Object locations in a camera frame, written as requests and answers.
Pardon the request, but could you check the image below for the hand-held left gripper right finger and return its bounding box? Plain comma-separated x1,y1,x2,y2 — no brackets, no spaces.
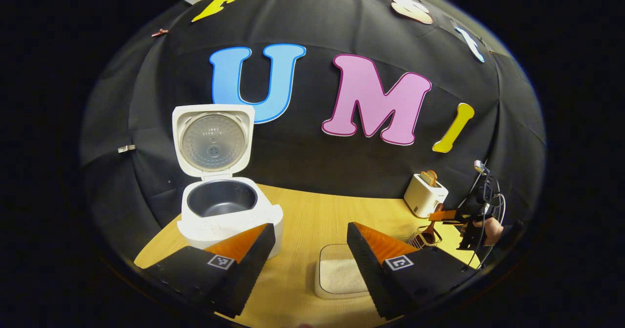
347,222,481,321

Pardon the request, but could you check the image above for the black backdrop cloth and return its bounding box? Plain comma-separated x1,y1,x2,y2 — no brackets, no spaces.
81,0,546,289

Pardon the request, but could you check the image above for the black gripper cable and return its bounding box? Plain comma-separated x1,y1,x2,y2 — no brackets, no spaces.
466,169,507,267

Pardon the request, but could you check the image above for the clear plastic rice container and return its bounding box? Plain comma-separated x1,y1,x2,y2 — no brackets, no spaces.
315,244,373,299

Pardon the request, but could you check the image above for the white toaster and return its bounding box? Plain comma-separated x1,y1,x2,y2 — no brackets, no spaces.
404,173,449,218

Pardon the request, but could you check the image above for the white rice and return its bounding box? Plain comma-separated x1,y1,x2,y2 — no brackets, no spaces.
320,259,368,294

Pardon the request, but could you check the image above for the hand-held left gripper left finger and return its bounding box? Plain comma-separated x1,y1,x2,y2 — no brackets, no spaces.
144,223,276,319

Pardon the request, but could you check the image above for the white rice cooker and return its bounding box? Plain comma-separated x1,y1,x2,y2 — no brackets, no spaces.
172,104,284,259

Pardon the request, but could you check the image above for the brown wooden spoon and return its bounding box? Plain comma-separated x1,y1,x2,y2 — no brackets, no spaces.
421,204,445,246

